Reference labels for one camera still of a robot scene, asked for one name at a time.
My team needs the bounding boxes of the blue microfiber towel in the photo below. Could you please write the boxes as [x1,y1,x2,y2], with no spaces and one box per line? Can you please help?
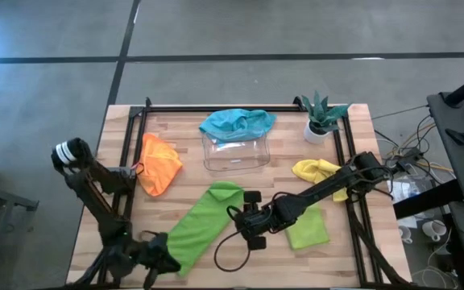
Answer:
[198,107,277,143]

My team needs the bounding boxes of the black aluminium table frame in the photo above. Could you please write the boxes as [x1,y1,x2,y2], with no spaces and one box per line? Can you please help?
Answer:
[67,96,414,289]

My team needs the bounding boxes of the yellow microfiber towel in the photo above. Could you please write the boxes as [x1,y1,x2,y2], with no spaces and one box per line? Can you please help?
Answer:
[291,158,350,202]

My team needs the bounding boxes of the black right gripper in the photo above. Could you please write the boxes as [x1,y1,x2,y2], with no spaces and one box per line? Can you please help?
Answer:
[234,191,281,251]

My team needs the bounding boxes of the white paper sheet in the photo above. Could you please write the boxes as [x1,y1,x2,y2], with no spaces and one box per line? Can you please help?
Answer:
[396,215,418,229]

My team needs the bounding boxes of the white plastic bag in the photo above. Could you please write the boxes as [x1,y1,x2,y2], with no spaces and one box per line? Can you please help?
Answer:
[388,179,422,205]

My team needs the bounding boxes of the white mug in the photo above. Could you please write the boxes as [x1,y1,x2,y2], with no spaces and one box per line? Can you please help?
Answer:
[421,219,447,242]
[399,225,414,245]

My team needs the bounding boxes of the orange microfiber towel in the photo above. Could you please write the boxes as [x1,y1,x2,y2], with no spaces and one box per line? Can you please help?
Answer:
[137,132,184,197]

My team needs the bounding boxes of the bright green microfiber towel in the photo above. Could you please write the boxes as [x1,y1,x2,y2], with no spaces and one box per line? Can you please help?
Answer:
[166,180,245,278]

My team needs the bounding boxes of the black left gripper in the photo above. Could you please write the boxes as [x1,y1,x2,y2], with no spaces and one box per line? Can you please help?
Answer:
[137,232,182,289]

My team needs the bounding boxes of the dark metal cart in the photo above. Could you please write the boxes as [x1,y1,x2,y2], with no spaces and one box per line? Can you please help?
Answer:
[0,179,39,290]

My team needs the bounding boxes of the clear plastic bin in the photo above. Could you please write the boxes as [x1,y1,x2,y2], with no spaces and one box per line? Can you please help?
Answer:
[201,130,272,172]

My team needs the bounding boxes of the green plant in white pot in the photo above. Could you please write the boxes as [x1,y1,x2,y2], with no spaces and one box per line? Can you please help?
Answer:
[300,90,352,145]

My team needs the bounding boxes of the yellow floor cable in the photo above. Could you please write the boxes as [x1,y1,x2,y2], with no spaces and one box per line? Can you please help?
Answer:
[387,122,457,178]

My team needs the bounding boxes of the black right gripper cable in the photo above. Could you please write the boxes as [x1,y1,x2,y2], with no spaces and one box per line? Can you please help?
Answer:
[213,205,257,273]

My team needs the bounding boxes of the pale lime green microfiber towel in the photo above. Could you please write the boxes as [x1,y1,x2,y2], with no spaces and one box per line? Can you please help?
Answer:
[284,203,331,251]

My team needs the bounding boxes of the black power box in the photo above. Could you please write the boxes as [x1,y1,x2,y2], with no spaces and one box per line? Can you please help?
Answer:
[392,147,425,165]

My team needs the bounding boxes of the black side desk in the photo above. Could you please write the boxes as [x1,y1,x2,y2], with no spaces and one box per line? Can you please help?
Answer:
[427,91,464,290]

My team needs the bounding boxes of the black metal floor beam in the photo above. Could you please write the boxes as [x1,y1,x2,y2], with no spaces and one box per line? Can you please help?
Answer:
[392,179,464,221]

